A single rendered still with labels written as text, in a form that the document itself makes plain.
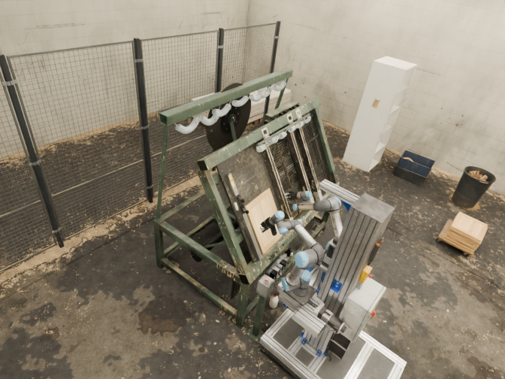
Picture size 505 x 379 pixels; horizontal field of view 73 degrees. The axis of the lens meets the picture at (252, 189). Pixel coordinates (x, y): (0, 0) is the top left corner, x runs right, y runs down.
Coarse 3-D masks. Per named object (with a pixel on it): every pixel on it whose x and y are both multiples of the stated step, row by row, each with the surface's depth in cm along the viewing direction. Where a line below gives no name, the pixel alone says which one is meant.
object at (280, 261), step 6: (288, 246) 385; (282, 252) 375; (288, 252) 380; (276, 258) 366; (282, 258) 373; (288, 258) 386; (270, 264) 357; (276, 264) 365; (282, 264) 364; (264, 270) 349; (270, 270) 357; (276, 270) 355; (282, 270) 362; (270, 276) 355; (276, 276) 359; (282, 276) 371
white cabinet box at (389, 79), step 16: (384, 64) 581; (400, 64) 590; (368, 80) 609; (384, 80) 592; (400, 80) 575; (368, 96) 621; (384, 96) 602; (400, 96) 641; (368, 112) 633; (384, 112) 614; (352, 128) 666; (368, 128) 645; (384, 128) 626; (352, 144) 680; (368, 144) 658; (384, 144) 697; (352, 160) 695; (368, 160) 672
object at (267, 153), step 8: (264, 136) 351; (264, 152) 362; (272, 160) 366; (272, 168) 366; (272, 176) 370; (280, 184) 374; (280, 192) 373; (280, 200) 379; (288, 208) 383; (288, 216) 382
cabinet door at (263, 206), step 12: (264, 192) 361; (252, 204) 346; (264, 204) 360; (252, 216) 345; (264, 216) 359; (252, 228) 346; (276, 228) 373; (264, 240) 356; (276, 240) 371; (264, 252) 355
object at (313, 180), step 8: (296, 112) 399; (296, 120) 405; (304, 120) 401; (304, 144) 415; (304, 152) 418; (304, 160) 423; (312, 168) 427; (312, 176) 427; (312, 184) 432; (320, 192) 436; (320, 200) 436
